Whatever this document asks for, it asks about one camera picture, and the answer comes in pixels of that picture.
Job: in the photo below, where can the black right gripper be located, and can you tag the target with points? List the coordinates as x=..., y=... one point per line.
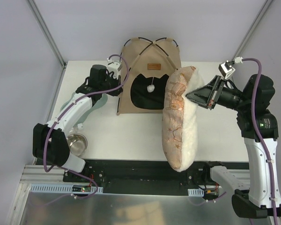
x=215, y=93

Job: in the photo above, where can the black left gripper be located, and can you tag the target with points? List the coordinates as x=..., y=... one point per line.
x=115, y=85

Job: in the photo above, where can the white fluffy cushion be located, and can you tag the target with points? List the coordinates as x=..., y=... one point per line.
x=179, y=121

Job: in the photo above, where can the beige fabric pet tent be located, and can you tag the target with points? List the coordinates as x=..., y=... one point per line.
x=150, y=77

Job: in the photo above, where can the clear plastic cup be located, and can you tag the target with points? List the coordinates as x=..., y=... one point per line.
x=80, y=126

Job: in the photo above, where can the steel pet bowl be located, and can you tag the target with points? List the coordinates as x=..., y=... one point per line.
x=77, y=144

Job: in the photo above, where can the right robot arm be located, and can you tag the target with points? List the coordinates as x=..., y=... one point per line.
x=259, y=129

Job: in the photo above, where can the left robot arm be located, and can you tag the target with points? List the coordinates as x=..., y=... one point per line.
x=50, y=139

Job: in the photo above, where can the green double pet bowl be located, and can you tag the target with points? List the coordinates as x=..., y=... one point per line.
x=100, y=103

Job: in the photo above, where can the white pompom cat toy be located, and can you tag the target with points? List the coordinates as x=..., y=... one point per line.
x=151, y=87

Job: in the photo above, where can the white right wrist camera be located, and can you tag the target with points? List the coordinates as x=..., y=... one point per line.
x=226, y=68

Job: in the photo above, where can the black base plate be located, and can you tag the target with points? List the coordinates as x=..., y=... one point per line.
x=142, y=177

